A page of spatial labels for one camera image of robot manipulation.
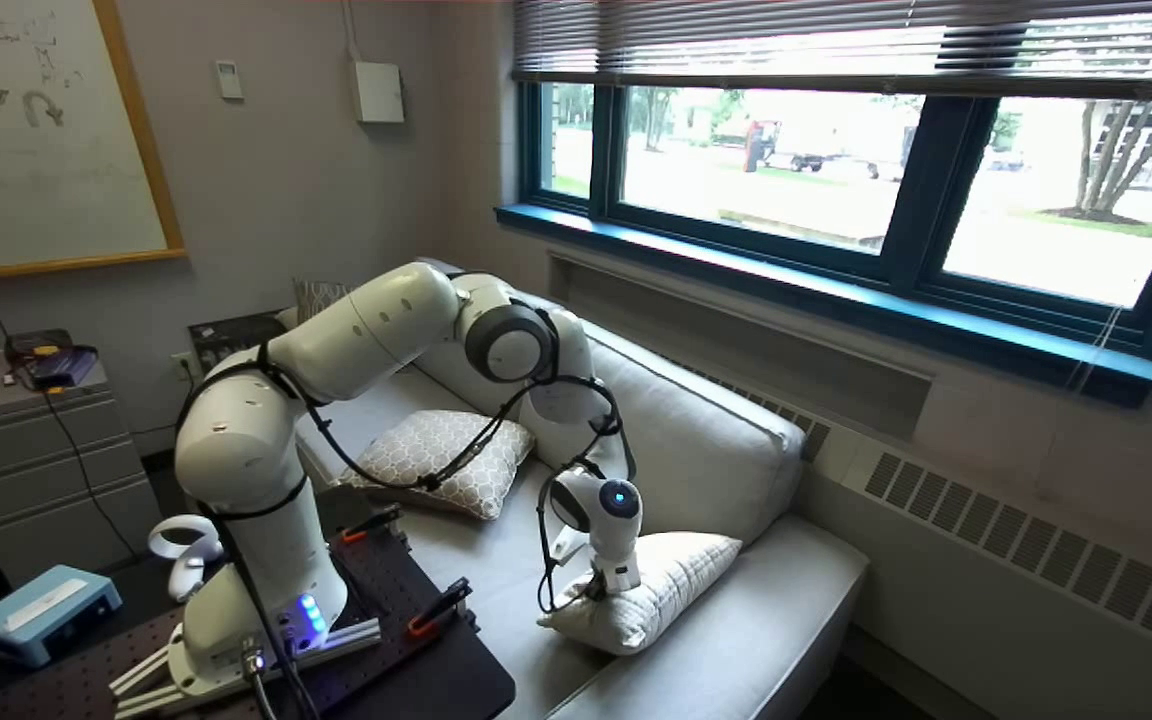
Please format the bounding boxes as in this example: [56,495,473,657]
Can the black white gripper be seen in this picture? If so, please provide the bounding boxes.
[583,538,640,598]

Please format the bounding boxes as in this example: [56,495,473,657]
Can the small white pillow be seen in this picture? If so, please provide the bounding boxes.
[540,533,741,657]

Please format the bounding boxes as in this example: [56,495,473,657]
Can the grey patterned pillow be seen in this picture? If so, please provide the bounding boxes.
[338,408,531,526]

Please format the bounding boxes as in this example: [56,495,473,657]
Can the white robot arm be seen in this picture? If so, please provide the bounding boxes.
[113,260,644,720]

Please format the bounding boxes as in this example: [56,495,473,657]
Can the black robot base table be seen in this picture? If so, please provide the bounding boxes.
[0,483,519,720]

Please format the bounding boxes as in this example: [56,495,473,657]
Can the grey sofa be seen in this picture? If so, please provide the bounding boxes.
[249,251,873,720]

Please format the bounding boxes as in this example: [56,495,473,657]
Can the red black clamp near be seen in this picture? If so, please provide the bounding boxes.
[404,578,473,641]

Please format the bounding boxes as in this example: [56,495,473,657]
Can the red black clamp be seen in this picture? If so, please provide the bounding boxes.
[337,506,404,550]
[404,578,473,641]

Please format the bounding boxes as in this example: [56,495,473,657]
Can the red black clamp far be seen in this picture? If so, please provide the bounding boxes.
[337,506,404,550]

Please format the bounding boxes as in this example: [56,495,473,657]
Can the far patterned pillow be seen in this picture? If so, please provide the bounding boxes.
[292,280,337,324]

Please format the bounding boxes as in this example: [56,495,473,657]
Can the white VR controller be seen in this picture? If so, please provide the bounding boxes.
[146,511,224,601]

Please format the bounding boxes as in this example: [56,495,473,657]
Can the dark side table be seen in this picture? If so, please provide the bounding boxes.
[189,312,283,374]

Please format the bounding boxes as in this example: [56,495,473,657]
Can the window blinds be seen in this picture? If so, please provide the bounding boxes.
[511,0,1152,100]

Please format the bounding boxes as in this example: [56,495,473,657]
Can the blue framed window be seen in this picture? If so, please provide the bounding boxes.
[499,76,1152,404]

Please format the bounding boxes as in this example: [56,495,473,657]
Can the grey drawer cabinet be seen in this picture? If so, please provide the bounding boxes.
[0,356,158,585]

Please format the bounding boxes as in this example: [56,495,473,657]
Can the blue white box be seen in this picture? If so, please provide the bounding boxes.
[0,564,123,667]

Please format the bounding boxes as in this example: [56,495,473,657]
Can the black device on cabinet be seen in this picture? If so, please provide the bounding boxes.
[5,330,102,394]

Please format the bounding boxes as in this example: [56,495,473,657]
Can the white thermostat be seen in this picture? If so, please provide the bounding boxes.
[213,61,244,104]

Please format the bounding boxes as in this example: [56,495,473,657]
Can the wooden framed whiteboard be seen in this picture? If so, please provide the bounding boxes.
[0,0,183,280]

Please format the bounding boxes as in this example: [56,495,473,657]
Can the wall radiator heater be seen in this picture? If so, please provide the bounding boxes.
[794,422,1152,720]

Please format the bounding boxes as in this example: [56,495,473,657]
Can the white wall box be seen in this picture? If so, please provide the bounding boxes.
[350,61,404,126]

